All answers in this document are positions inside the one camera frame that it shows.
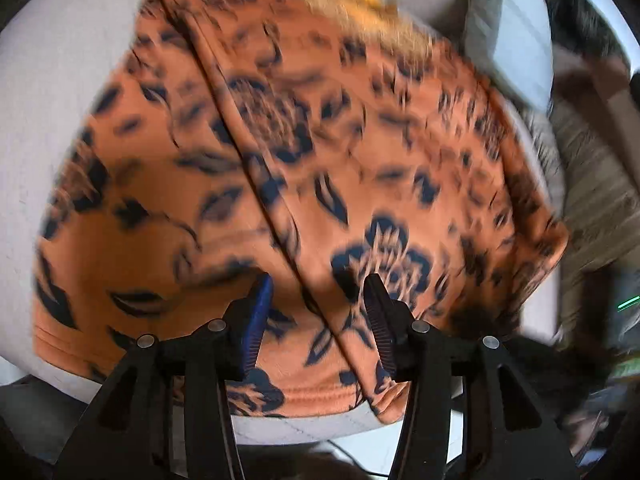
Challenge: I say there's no orange floral garment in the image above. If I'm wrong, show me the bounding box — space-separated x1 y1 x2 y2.
31 0 571 423

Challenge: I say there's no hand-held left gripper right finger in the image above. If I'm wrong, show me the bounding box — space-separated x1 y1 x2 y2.
362 274 582 480

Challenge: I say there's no white pillow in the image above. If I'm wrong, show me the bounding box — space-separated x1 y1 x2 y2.
462 0 557 113

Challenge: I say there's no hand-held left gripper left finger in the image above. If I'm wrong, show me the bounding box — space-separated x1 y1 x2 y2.
52 273 275 480

